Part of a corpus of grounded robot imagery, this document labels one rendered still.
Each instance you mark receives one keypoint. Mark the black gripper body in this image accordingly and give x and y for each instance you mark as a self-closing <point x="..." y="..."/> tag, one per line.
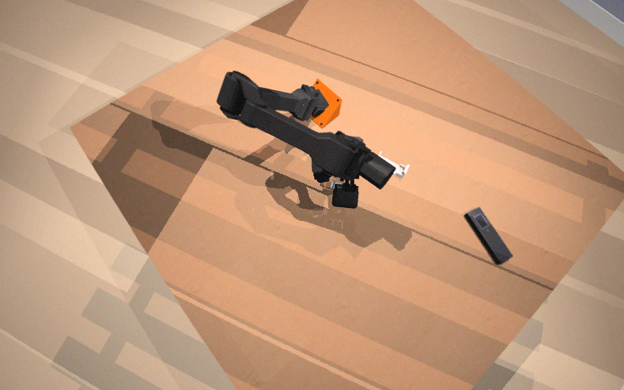
<point x="346" y="196"/>

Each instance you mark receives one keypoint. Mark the black rectangular bar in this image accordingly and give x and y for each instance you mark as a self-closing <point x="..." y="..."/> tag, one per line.
<point x="488" y="235"/>

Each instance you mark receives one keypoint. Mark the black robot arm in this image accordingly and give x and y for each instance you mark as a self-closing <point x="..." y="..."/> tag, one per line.
<point x="240" y="98"/>

